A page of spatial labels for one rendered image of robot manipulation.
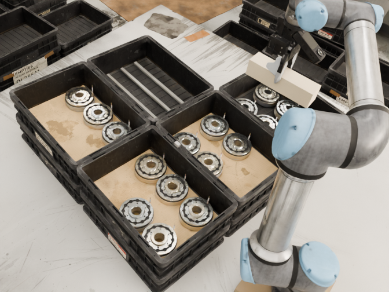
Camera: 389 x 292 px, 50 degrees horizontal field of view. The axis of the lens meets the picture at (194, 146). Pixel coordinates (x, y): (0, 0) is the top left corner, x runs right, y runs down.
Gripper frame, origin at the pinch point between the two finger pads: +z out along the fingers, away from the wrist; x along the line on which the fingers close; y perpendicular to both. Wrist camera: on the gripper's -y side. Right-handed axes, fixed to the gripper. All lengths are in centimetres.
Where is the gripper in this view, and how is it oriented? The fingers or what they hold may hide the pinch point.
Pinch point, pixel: (283, 76)
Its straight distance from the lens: 142.9
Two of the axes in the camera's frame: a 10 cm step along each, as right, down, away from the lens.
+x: -6.0, 5.5, -5.8
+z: -1.3, 6.5, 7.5
